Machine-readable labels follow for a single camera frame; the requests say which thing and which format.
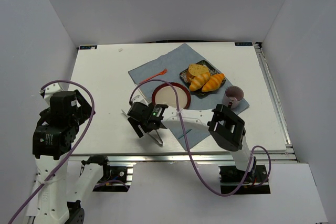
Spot metal tongs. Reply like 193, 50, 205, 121
121, 110, 163, 147

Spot striped bread roll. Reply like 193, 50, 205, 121
189, 72, 211, 91
202, 73, 225, 92

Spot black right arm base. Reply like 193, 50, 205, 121
219, 165, 271, 195

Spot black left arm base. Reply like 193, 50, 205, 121
80, 155, 130, 192

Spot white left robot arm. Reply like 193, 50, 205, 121
32, 81, 129, 223

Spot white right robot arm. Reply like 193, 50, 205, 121
127, 102, 255, 173

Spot seeded bread slice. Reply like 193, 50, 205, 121
187, 64, 209, 79

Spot round red-rimmed plate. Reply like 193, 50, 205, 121
152, 82, 191, 109

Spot orange plastic fork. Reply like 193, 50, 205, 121
139, 69, 167, 85

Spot blue-grey cloth placemat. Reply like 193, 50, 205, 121
129, 44, 249, 151

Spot blue label sticker left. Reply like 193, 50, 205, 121
79, 45, 98, 50

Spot blue label sticker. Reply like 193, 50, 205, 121
234, 41, 254, 47
79, 45, 98, 50

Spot lilac mug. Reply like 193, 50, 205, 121
222, 86, 244, 109

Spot blue label sticker right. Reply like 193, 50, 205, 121
234, 41, 254, 47

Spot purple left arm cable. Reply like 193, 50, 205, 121
5, 79, 131, 224

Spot aluminium table edge rail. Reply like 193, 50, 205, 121
68, 153, 297, 164

